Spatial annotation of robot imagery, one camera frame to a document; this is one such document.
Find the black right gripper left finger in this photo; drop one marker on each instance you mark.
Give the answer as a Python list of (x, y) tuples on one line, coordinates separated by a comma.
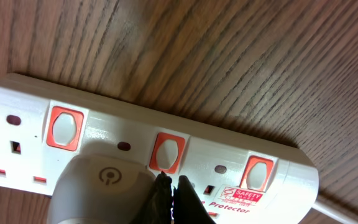
[(157, 209)]

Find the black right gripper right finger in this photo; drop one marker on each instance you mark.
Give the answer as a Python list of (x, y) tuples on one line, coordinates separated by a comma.
[(187, 207)]

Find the white power strip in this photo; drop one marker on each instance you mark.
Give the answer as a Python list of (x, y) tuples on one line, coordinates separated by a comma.
[(238, 178)]

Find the white charger adapter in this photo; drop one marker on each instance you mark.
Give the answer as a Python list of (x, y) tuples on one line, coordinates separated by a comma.
[(97, 189)]

